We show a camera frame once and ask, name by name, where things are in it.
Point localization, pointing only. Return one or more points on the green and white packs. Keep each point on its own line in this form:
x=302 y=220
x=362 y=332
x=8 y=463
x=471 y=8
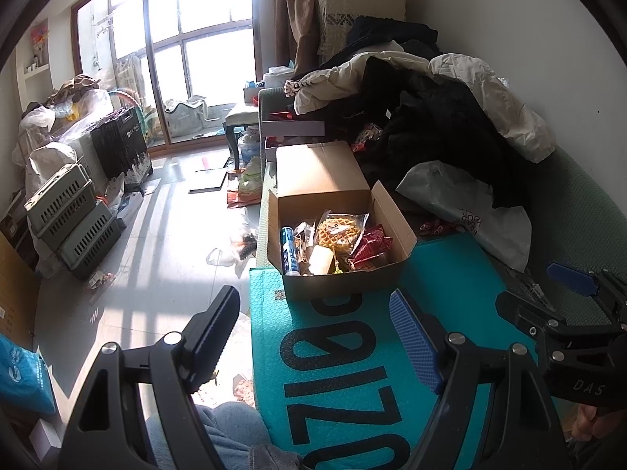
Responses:
x=247 y=181

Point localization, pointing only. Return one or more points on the brown curtain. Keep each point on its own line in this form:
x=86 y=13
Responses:
x=294 y=10

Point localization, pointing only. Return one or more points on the cream snack packet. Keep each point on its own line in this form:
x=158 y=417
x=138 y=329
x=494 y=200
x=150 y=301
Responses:
x=322 y=259

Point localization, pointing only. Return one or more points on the large water jug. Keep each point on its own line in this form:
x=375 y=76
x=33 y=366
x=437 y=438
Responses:
x=249 y=144

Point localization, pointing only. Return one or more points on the small wrappers on floor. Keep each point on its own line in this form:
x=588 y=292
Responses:
x=100 y=280

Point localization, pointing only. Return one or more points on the white sack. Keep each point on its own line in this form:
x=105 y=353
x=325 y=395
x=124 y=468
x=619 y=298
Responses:
x=49 y=161

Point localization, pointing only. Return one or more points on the person's grey trousers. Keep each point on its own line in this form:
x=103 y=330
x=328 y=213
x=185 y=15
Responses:
x=225 y=435

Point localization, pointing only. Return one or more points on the dark red snack packet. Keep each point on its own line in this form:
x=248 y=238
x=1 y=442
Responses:
x=372 y=247

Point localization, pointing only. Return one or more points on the row of black folding crates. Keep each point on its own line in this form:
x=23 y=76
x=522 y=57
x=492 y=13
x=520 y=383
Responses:
x=120 y=137

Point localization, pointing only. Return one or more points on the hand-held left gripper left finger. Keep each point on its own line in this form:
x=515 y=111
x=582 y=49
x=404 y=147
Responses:
x=218 y=323

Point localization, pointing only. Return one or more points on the cream lace cloth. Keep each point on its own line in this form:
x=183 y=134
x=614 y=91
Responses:
x=362 y=0

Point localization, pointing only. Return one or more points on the brown-framed glass door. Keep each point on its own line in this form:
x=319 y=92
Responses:
x=210 y=58

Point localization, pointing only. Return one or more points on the white fabric basket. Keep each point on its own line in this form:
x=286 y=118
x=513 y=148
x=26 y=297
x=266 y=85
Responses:
x=183 y=117

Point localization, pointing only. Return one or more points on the blue candy tube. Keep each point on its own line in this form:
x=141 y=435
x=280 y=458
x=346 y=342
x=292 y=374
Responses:
x=289 y=249

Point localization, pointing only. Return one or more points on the grey plastic crate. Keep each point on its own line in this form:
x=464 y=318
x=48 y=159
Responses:
x=59 y=196
x=83 y=240

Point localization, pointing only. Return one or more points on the plastic-covered clutter pile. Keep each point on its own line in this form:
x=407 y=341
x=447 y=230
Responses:
x=83 y=107

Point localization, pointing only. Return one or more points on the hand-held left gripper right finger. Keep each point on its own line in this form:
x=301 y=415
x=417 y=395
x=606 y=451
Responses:
x=414 y=338

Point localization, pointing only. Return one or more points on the silver snack packet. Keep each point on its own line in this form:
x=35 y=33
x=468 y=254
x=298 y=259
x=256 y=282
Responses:
x=306 y=237

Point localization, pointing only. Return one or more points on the white thin jacket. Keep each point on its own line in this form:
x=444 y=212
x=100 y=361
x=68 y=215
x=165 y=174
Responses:
x=509 y=107

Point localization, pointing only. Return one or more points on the blue plastic bag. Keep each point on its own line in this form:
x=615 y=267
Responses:
x=24 y=377

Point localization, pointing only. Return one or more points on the green lollipop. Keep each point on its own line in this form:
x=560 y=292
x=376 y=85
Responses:
x=338 y=269

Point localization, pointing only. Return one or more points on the large brown carton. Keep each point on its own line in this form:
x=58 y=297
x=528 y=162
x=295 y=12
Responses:
x=14 y=293

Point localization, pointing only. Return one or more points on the wall alcove shelf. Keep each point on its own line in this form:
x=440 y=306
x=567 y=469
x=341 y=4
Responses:
x=36 y=54

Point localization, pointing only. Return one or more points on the person's right hand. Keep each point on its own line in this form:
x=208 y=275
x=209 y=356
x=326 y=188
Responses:
x=595 y=423

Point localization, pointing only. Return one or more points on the red patterned packets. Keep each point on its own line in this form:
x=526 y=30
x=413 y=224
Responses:
x=367 y=137

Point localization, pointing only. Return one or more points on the cardboard box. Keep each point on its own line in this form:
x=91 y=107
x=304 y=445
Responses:
x=318 y=171

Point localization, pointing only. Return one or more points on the flat dark box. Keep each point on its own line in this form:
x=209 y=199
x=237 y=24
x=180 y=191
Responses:
x=294 y=127

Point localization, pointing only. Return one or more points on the pile of black clothes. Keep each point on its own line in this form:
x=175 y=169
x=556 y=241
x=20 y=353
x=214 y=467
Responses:
x=441 y=122

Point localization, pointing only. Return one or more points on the cream fleece-lined jacket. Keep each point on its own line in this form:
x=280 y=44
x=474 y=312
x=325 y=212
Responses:
x=333 y=83

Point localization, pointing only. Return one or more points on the small dark-legged table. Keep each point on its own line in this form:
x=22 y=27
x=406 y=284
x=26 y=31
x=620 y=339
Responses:
x=242 y=110

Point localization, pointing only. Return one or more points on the white plastic bag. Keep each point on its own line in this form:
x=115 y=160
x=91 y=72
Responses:
x=465 y=205

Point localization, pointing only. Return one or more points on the grey-green sofa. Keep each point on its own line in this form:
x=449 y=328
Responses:
x=573 y=215

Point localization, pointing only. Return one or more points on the crumpled clear plastic bag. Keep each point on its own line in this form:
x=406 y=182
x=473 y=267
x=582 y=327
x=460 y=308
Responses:
x=235 y=254

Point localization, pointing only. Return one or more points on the small white box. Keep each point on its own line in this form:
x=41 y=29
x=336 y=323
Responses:
x=44 y=434

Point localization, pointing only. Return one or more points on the colourful hoop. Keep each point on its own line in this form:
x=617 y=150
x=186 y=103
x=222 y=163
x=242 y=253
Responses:
x=142 y=112

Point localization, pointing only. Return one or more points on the waffle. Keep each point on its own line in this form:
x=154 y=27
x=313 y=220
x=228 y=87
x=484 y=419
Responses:
x=335 y=235

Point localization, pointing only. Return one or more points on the teal printed mat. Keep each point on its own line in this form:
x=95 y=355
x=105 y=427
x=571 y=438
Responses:
x=470 y=293

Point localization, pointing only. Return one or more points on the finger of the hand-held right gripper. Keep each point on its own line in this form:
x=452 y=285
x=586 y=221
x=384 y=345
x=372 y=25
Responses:
x=570 y=276
x=519 y=306

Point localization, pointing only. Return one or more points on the red crumpled wrapper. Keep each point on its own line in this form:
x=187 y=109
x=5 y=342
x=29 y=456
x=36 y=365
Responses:
x=436 y=227

